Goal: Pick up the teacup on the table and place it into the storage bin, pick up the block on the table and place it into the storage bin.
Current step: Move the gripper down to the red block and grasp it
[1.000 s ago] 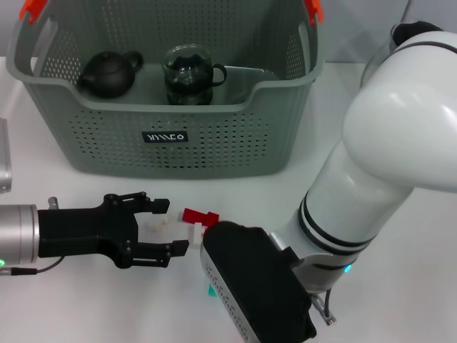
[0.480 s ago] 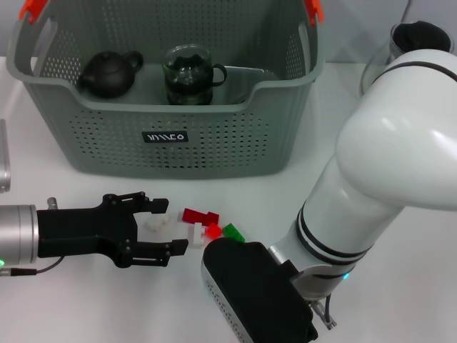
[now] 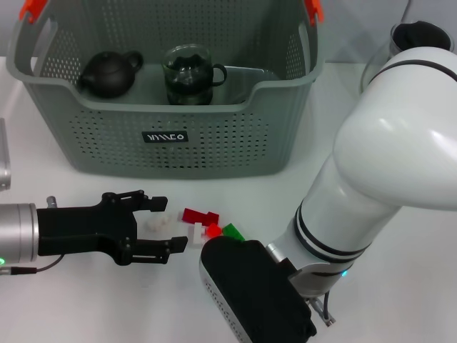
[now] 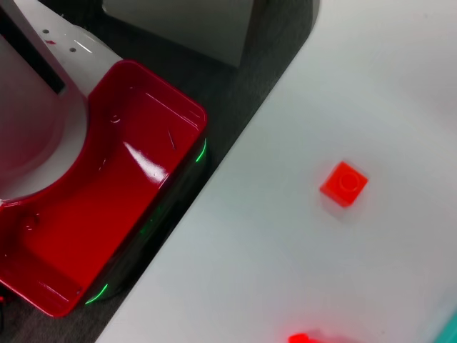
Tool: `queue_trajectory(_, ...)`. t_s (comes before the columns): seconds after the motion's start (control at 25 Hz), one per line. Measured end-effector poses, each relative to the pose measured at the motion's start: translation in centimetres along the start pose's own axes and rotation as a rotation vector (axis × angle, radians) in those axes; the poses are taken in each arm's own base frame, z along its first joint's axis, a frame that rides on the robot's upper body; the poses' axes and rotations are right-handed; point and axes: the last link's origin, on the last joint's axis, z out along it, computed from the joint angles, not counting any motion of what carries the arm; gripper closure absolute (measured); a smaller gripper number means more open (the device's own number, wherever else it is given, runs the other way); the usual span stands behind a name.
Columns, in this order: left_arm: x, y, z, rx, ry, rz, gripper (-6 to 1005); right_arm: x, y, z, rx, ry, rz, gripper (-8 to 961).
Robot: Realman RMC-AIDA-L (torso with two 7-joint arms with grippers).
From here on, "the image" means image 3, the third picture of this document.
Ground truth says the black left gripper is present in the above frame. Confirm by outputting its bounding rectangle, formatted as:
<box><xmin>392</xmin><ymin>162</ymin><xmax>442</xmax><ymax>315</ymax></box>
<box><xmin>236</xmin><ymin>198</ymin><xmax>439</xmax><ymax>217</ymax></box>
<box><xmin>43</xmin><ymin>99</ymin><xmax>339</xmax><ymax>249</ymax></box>
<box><xmin>36</xmin><ymin>190</ymin><xmax>189</xmax><ymax>266</ymax></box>

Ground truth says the grey perforated plastic storage bin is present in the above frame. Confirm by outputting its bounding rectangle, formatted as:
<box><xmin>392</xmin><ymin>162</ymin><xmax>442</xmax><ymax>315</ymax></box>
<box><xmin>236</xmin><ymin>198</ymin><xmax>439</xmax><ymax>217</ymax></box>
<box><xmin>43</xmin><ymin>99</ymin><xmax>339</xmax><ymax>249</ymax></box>
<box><xmin>5</xmin><ymin>0</ymin><xmax>326</xmax><ymax>180</ymax></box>

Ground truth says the white toy brick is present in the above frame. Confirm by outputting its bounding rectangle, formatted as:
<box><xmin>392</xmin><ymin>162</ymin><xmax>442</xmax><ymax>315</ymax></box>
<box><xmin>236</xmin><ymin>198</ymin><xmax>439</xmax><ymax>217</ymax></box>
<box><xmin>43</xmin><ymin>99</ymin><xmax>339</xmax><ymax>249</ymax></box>
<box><xmin>188</xmin><ymin>222</ymin><xmax>208</xmax><ymax>249</ymax></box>
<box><xmin>142</xmin><ymin>214</ymin><xmax>173</xmax><ymax>233</ymax></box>

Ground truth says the dark red toy brick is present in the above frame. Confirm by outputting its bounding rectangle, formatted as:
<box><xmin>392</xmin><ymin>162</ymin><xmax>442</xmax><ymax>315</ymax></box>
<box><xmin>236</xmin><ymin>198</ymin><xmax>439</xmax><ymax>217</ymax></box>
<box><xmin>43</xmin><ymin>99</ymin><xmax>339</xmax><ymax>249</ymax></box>
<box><xmin>181</xmin><ymin>208</ymin><xmax>219</xmax><ymax>227</ymax></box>

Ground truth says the green toy brick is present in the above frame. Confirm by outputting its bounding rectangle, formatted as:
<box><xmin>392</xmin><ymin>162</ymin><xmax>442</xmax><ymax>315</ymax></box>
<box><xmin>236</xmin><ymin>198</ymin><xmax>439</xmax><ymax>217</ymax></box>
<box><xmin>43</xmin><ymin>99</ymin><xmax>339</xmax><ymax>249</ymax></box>
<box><xmin>221</xmin><ymin>223</ymin><xmax>246</xmax><ymax>242</ymax></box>

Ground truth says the black clay teapot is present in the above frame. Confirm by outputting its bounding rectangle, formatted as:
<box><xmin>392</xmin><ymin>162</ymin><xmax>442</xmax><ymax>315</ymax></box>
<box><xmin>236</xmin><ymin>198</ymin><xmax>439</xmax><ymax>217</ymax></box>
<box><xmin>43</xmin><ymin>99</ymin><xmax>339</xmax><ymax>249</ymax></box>
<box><xmin>76</xmin><ymin>50</ymin><xmax>145</xmax><ymax>99</ymax></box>

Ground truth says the left arm dark cable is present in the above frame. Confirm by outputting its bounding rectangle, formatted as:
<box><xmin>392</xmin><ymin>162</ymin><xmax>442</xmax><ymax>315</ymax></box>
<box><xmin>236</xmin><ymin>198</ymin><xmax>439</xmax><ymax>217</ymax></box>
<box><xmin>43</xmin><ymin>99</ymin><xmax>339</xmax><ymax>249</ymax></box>
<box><xmin>0</xmin><ymin>255</ymin><xmax>66</xmax><ymax>276</ymax></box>

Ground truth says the orange bin handle clip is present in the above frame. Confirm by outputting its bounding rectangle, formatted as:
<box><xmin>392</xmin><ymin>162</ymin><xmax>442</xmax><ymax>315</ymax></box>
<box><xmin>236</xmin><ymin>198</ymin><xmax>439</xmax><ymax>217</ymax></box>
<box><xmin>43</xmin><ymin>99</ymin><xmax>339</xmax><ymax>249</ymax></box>
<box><xmin>303</xmin><ymin>0</ymin><xmax>325</xmax><ymax>28</ymax></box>
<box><xmin>18</xmin><ymin>0</ymin><xmax>48</xmax><ymax>24</ymax></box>

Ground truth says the glass pitcher with black handle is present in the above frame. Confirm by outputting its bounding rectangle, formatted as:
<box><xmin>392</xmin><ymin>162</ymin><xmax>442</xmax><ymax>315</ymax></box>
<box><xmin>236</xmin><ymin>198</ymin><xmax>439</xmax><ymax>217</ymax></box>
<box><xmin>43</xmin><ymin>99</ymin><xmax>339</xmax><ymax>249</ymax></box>
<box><xmin>360</xmin><ymin>21</ymin><xmax>451</xmax><ymax>90</ymax></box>

